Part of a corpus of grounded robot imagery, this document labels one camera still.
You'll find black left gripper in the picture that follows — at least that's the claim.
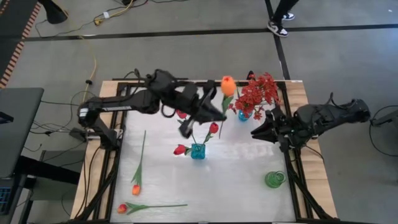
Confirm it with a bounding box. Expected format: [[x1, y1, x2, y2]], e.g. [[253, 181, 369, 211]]
[[179, 80, 228, 140]]

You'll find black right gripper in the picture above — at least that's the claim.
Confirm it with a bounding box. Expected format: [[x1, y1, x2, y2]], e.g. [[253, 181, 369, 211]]
[[251, 106, 300, 153]]

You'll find red tulip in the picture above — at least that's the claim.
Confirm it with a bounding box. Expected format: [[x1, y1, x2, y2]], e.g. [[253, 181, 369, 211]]
[[201, 121, 220, 146], [173, 143, 193, 156], [175, 109, 198, 146]]

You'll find blue glass vase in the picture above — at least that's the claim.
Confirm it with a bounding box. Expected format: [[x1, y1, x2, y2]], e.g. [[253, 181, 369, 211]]
[[238, 109, 253, 123], [190, 142, 206, 161]]

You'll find orange tulip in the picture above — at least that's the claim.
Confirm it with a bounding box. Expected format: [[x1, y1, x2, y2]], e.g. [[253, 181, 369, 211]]
[[130, 129, 147, 197], [116, 202, 189, 216], [218, 75, 238, 140]]

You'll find red flower bunch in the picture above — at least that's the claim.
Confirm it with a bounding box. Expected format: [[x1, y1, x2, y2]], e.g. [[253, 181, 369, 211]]
[[229, 72, 280, 121]]

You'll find green glass vase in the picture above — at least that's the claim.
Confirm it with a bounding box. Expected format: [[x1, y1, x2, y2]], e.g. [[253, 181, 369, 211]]
[[264, 170, 287, 189]]

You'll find person's leg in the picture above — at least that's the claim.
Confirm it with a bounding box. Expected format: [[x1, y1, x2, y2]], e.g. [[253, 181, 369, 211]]
[[272, 0, 300, 23]]

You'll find black power box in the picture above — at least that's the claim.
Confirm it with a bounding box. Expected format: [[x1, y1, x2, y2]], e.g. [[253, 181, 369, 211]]
[[68, 126, 94, 141]]

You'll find black lamp cone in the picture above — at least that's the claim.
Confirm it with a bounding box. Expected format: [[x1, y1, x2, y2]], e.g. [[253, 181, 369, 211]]
[[37, 0, 70, 25]]

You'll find grey desk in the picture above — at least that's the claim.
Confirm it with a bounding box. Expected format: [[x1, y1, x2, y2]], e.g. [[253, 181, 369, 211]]
[[0, 87, 45, 179]]

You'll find black mat orange striped edge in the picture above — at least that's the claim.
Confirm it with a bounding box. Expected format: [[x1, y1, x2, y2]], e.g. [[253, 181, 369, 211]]
[[0, 0, 42, 90]]

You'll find blue crate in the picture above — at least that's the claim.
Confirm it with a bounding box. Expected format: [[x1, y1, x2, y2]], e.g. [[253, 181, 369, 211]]
[[0, 185, 12, 216]]

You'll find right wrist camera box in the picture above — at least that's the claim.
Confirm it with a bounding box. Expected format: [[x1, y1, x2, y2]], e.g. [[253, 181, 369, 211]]
[[272, 119, 292, 139]]

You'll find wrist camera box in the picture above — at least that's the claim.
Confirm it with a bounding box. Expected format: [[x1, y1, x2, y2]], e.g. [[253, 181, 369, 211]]
[[182, 83, 200, 108], [272, 119, 292, 139]]

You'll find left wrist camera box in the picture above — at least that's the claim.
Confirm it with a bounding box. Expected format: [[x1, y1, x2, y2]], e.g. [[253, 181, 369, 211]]
[[182, 83, 200, 108]]

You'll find black diagonal frame strut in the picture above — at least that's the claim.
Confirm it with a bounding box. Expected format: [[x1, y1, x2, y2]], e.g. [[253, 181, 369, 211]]
[[287, 152, 335, 222], [77, 161, 121, 222]]

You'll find yellow cable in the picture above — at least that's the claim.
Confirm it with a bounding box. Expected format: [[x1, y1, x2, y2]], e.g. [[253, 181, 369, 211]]
[[79, 0, 135, 105]]

